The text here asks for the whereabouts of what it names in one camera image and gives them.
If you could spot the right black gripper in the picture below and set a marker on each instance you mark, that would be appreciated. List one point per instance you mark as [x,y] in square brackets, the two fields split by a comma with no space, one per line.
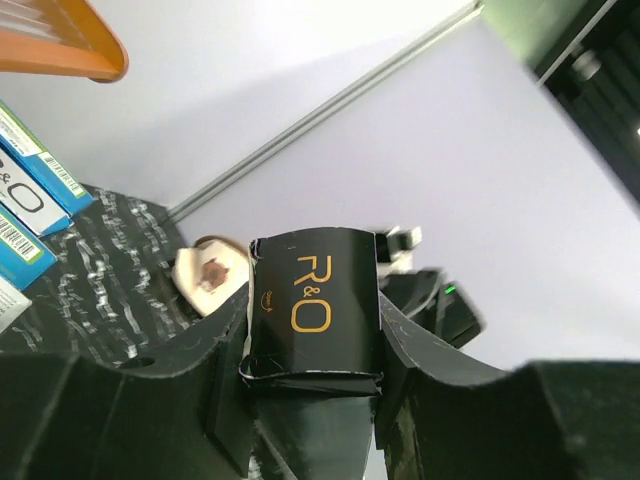
[394,250]

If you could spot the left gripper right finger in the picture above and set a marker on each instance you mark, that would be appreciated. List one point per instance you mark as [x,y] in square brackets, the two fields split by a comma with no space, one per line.
[445,415]

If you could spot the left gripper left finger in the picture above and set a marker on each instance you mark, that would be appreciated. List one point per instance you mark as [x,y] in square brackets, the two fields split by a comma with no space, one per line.
[65,416]

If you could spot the silver black toothpaste box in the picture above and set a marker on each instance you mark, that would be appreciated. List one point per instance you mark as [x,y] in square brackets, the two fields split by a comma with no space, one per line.
[12,304]

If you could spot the blue toothpaste box with label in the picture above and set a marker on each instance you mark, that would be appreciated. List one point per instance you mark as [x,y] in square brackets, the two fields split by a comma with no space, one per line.
[24,258]

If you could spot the blue toothpaste box plain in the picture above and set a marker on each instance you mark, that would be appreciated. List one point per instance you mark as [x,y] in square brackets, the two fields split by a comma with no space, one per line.
[28,201]

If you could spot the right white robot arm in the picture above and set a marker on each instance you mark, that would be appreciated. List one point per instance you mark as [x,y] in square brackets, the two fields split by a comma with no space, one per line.
[425,296]

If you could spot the orange wooden shelf rack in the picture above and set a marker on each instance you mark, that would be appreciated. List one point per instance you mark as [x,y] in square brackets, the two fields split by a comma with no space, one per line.
[63,38]

